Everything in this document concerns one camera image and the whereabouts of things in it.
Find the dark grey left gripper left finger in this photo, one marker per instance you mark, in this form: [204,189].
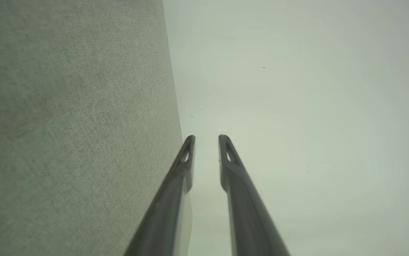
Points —
[168,206]

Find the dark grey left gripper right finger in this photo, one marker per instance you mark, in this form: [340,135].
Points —
[247,213]

